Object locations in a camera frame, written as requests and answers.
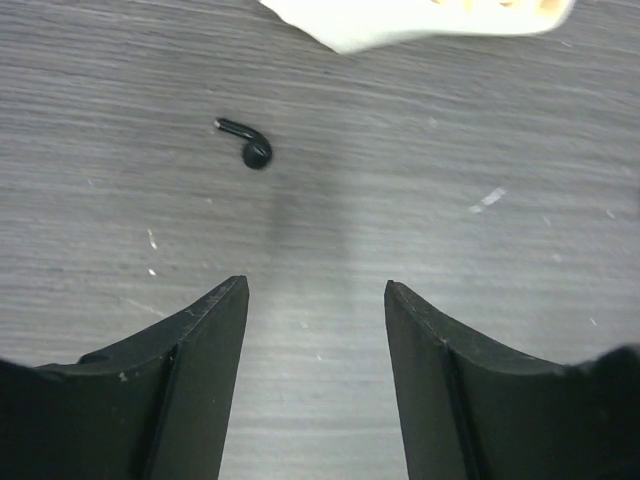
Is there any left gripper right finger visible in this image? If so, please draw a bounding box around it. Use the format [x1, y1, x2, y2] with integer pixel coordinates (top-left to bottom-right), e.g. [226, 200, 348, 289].
[384, 281, 639, 479]

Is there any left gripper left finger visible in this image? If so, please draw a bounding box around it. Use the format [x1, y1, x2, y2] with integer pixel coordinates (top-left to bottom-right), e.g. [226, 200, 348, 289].
[1, 276, 249, 479]

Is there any black earbud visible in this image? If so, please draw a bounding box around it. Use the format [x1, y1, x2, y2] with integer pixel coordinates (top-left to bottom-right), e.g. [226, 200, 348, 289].
[214, 118, 273, 170]

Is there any cream cloth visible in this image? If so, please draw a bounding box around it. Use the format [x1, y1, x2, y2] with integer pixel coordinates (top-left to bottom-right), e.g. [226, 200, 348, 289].
[261, 0, 575, 55]

